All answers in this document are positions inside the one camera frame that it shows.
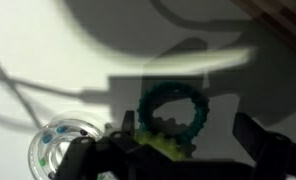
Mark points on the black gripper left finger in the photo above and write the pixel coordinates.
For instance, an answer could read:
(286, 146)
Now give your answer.
(87, 158)

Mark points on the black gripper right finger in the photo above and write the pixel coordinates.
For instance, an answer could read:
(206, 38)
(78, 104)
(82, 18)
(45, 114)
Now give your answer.
(274, 153)

